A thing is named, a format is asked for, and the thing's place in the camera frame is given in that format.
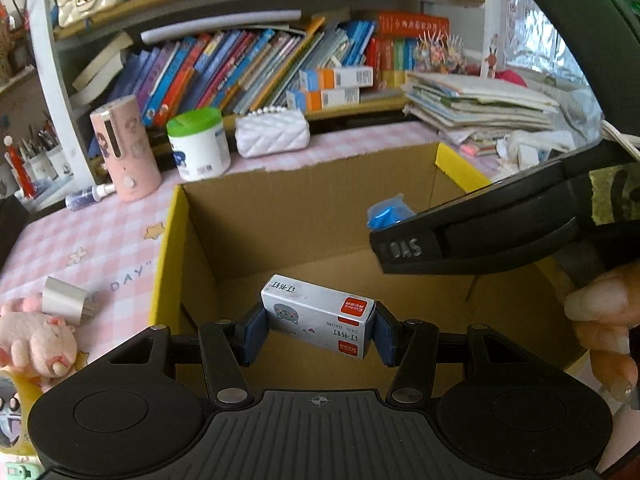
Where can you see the blue plastic piece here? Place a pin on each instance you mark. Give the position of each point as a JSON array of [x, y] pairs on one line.
[[387, 212]]

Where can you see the magenta cloth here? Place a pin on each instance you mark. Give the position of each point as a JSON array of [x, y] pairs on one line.
[[512, 76]]

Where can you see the white jar with green lid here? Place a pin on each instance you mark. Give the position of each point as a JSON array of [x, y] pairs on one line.
[[200, 152]]

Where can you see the person's right hand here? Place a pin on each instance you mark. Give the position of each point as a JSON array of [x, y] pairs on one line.
[[607, 310]]

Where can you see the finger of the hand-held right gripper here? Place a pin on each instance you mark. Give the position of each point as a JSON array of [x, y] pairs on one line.
[[475, 230]]

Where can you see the small pink toy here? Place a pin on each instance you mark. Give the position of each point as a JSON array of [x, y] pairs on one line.
[[20, 306]]

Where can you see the silver metal cylinder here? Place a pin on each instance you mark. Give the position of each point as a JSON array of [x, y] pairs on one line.
[[65, 300]]

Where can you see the grey staple box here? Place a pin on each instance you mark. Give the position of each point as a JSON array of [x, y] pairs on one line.
[[310, 312]]

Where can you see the thick beige book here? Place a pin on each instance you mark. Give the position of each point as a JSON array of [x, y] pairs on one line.
[[102, 60], [97, 89]]

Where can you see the yellow cartoon case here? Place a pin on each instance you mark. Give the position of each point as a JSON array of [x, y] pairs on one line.
[[15, 410]]

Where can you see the white quilted purse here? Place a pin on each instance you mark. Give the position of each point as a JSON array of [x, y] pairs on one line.
[[272, 132]]

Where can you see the row of colourful books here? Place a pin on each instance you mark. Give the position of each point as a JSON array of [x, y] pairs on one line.
[[225, 70]]

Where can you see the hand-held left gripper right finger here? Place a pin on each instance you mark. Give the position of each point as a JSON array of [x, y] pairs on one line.
[[385, 341]]

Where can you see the black box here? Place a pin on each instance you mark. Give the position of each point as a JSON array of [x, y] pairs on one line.
[[12, 232]]

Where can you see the pink cylindrical humidifier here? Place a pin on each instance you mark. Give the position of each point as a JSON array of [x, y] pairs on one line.
[[125, 150]]

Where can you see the stack of papers and booklets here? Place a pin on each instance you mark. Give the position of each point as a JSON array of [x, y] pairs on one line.
[[480, 105]]

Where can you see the red boxed book set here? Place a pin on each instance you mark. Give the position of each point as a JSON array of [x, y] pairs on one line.
[[410, 25]]

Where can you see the white figure card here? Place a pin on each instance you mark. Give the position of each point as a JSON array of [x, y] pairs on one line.
[[491, 57]]

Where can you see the colourful spiky pen holder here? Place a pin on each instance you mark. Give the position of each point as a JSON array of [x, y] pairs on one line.
[[440, 55]]

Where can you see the grey rolled mat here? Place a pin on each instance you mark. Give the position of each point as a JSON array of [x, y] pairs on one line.
[[220, 27]]

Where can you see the orange and white carton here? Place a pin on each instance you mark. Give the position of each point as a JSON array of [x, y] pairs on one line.
[[335, 78], [322, 99]]

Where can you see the yellow cardboard box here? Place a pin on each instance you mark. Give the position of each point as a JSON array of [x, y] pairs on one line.
[[300, 220]]

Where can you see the white wooden bookshelf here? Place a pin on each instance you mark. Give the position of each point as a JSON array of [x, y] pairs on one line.
[[50, 85]]

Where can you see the white pen cup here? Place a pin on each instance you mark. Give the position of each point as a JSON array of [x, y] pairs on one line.
[[59, 160], [37, 169]]

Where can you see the small spray bottle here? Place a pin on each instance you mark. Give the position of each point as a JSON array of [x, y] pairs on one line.
[[87, 198]]

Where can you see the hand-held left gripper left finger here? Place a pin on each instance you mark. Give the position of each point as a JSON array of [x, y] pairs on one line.
[[256, 336]]

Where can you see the pink plush toy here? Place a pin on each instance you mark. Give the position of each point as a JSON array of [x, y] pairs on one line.
[[40, 350]]

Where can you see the dried flower bunch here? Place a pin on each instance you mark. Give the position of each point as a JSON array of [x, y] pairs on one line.
[[9, 40]]

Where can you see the white crumpled bag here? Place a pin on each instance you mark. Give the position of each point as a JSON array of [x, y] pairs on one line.
[[535, 147]]

